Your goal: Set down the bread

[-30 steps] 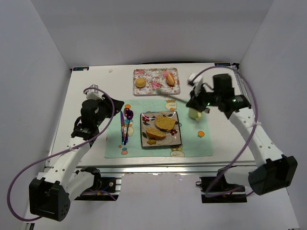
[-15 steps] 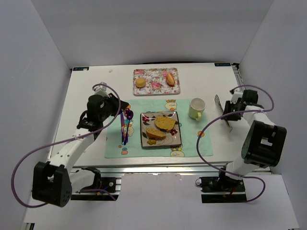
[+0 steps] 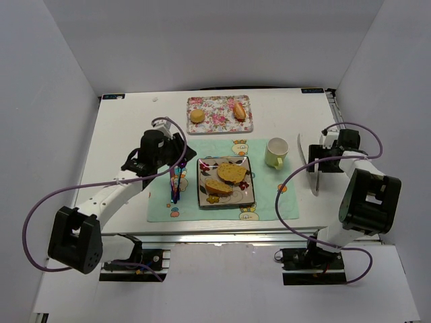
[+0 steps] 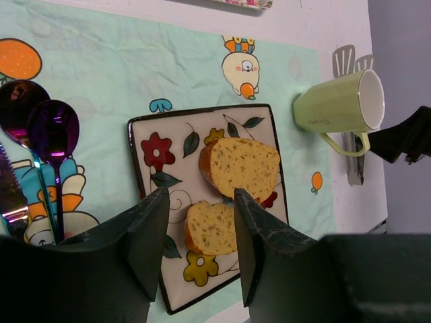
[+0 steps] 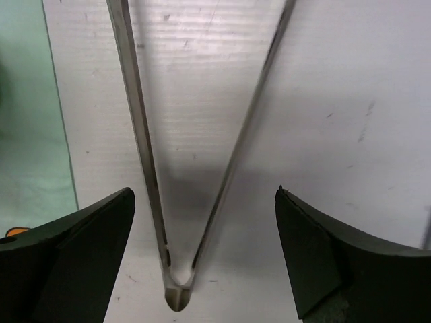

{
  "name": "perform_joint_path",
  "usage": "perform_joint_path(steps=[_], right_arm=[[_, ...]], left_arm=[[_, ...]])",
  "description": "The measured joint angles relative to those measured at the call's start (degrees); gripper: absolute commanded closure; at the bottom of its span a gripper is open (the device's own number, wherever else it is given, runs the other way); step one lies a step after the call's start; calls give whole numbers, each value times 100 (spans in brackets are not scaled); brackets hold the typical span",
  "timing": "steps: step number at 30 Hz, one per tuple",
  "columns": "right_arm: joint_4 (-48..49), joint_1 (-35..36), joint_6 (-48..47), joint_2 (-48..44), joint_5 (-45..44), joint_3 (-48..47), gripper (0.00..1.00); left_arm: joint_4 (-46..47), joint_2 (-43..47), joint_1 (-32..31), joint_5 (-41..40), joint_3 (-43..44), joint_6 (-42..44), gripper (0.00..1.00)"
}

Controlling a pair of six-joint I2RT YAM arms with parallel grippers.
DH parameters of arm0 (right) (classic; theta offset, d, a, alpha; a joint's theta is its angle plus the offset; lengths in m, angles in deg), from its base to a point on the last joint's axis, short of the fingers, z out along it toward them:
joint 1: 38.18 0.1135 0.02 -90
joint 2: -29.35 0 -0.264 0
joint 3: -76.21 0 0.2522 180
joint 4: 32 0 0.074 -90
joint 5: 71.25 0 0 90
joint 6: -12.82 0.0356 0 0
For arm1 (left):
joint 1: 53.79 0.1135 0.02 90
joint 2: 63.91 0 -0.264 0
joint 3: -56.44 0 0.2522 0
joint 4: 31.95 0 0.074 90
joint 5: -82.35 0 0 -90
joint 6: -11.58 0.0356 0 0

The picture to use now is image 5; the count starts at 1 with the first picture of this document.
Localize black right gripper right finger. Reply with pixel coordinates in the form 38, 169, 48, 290
275, 188, 430, 322

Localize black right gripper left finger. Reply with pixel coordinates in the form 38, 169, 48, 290
1, 188, 135, 322

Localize mint green cartoon placemat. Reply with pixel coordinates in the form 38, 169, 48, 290
1, 1, 78, 236

